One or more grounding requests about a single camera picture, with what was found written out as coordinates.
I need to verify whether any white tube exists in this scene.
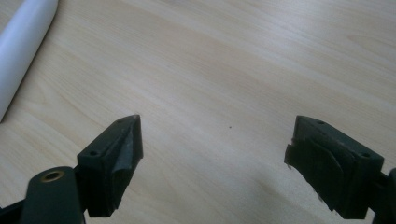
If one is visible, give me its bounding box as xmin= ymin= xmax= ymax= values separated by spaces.
xmin=0 ymin=0 xmax=60 ymax=122

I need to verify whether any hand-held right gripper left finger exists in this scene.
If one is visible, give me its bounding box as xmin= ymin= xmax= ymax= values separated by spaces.
xmin=76 ymin=114 xmax=145 ymax=218

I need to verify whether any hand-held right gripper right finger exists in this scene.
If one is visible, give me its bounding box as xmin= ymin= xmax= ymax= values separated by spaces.
xmin=283 ymin=115 xmax=386 ymax=220

